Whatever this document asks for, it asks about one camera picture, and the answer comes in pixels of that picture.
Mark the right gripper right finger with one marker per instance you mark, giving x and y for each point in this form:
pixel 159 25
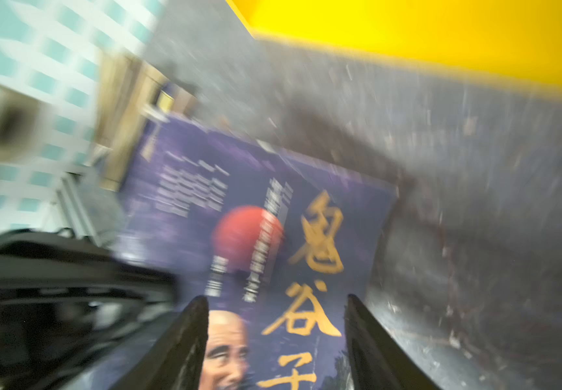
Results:
pixel 376 360

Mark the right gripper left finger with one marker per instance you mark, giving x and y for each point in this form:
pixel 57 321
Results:
pixel 175 361

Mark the purple old man book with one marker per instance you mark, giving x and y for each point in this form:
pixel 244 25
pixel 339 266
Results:
pixel 275 240

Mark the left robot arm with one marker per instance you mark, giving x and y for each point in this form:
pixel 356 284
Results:
pixel 65 303

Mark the navy book rightmost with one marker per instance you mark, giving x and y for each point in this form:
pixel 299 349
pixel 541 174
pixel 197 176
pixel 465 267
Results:
pixel 132 94

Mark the yellow pink blue bookshelf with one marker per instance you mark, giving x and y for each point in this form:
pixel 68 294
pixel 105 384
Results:
pixel 519 40

